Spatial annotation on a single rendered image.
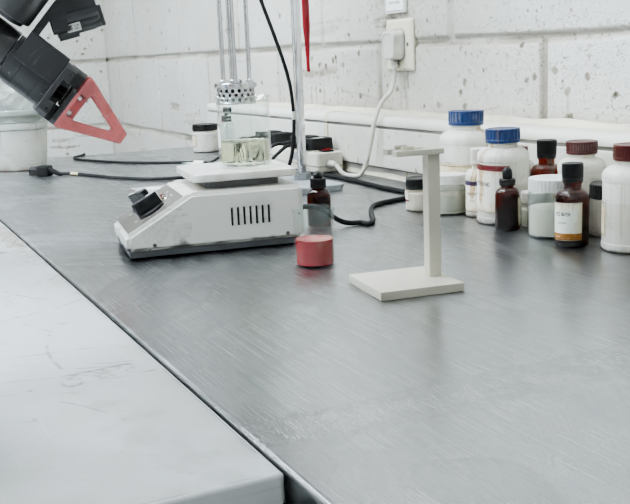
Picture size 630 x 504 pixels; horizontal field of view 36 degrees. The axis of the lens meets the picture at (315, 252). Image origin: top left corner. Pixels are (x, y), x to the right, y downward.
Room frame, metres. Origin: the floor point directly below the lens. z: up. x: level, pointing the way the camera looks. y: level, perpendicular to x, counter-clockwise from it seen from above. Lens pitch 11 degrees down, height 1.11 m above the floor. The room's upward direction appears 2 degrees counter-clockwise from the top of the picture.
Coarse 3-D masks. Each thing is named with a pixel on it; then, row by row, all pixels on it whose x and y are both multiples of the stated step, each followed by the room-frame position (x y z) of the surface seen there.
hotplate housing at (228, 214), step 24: (192, 192) 1.06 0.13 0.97; (216, 192) 1.06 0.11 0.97; (240, 192) 1.07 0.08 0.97; (264, 192) 1.07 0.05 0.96; (288, 192) 1.08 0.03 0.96; (168, 216) 1.04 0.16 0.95; (192, 216) 1.05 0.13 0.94; (216, 216) 1.06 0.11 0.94; (240, 216) 1.07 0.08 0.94; (264, 216) 1.07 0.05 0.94; (288, 216) 1.08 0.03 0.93; (120, 240) 1.09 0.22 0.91; (144, 240) 1.04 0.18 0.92; (168, 240) 1.04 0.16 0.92; (192, 240) 1.05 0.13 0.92; (216, 240) 1.06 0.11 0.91; (240, 240) 1.07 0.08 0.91; (264, 240) 1.08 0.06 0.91; (288, 240) 1.09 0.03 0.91
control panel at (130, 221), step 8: (160, 192) 1.14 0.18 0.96; (168, 192) 1.12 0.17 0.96; (176, 192) 1.09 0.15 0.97; (168, 200) 1.08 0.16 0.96; (176, 200) 1.05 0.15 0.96; (160, 208) 1.06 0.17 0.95; (120, 216) 1.14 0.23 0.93; (128, 216) 1.12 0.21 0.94; (136, 216) 1.09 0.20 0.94; (152, 216) 1.05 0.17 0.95; (128, 224) 1.08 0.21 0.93; (136, 224) 1.06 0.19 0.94; (128, 232) 1.04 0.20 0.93
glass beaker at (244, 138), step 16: (240, 96) 1.16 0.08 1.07; (256, 96) 1.16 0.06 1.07; (224, 112) 1.10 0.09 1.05; (240, 112) 1.10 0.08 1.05; (256, 112) 1.10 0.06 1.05; (224, 128) 1.10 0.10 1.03; (240, 128) 1.10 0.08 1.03; (256, 128) 1.10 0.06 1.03; (224, 144) 1.10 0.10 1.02; (240, 144) 1.10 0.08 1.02; (256, 144) 1.10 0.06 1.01; (224, 160) 1.11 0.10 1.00; (240, 160) 1.10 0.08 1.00; (256, 160) 1.10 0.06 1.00
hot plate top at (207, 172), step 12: (180, 168) 1.14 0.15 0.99; (192, 168) 1.13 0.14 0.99; (204, 168) 1.12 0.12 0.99; (216, 168) 1.12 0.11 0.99; (264, 168) 1.10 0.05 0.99; (276, 168) 1.09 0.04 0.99; (288, 168) 1.09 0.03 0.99; (192, 180) 1.06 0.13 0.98; (204, 180) 1.06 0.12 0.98; (216, 180) 1.06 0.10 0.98; (228, 180) 1.07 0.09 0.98
